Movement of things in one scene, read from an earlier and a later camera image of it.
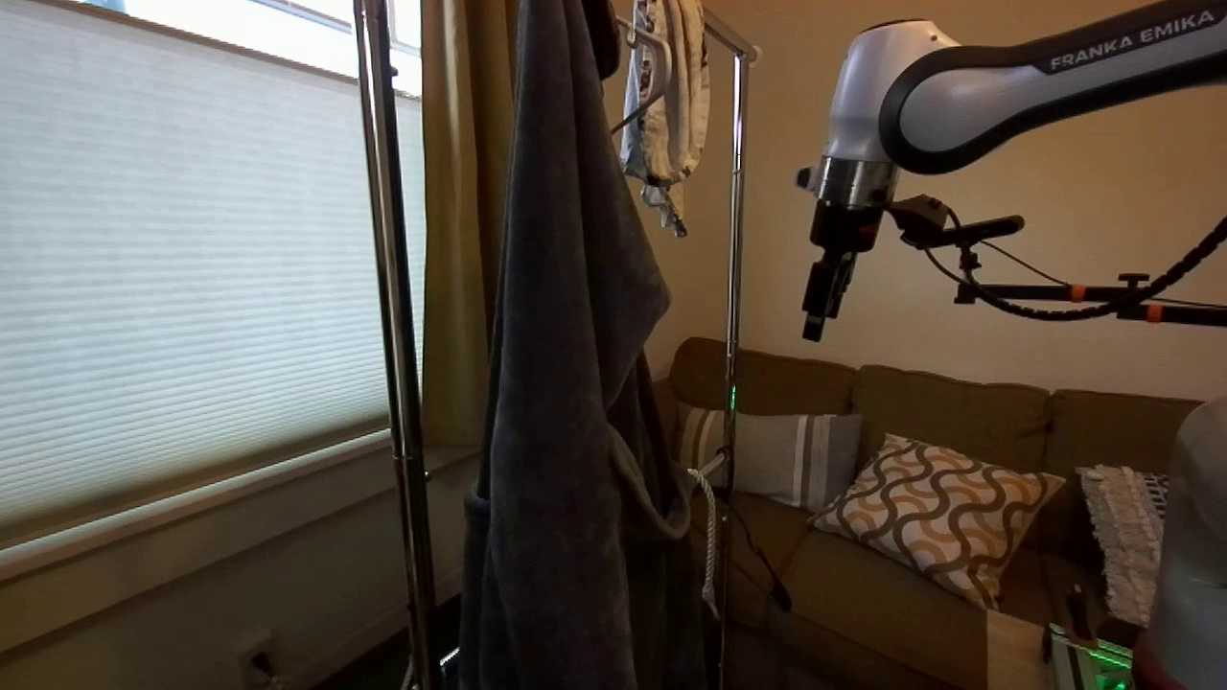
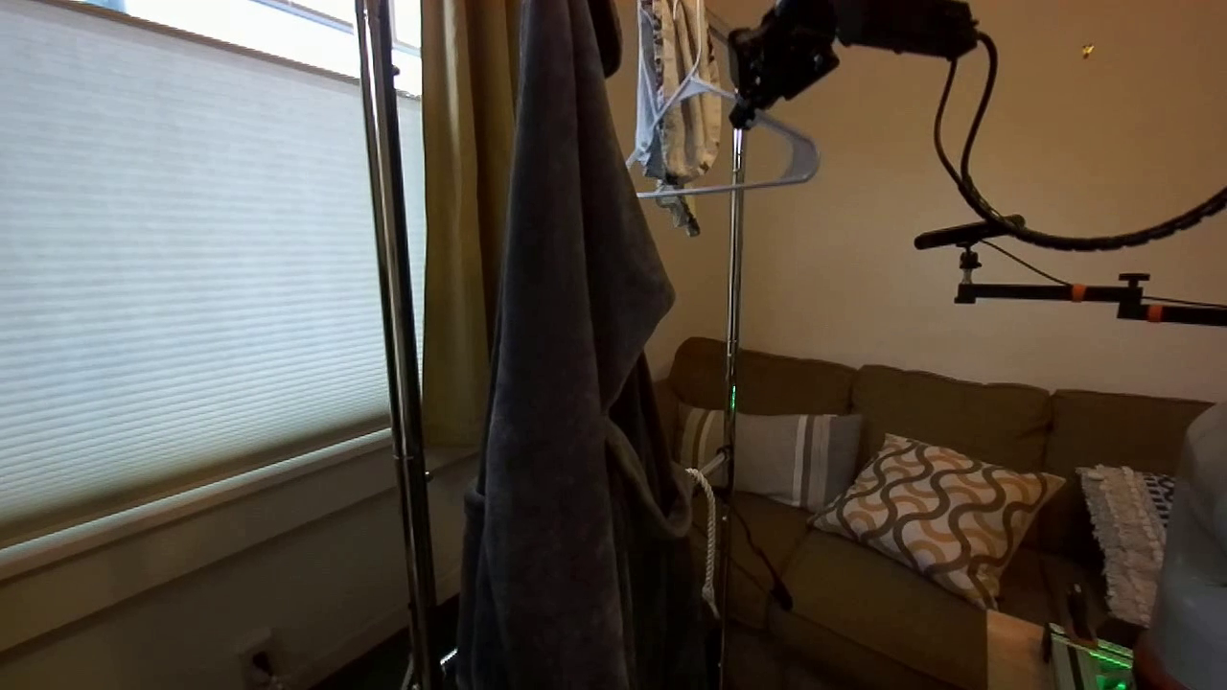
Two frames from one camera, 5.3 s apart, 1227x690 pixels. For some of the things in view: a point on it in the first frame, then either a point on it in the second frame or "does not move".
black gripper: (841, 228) → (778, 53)
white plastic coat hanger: (645, 78) → (724, 189)
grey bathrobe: (580, 561) does not move
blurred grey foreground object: (1192, 553) does not move
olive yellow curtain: (470, 93) does not move
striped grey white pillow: (787, 457) does not move
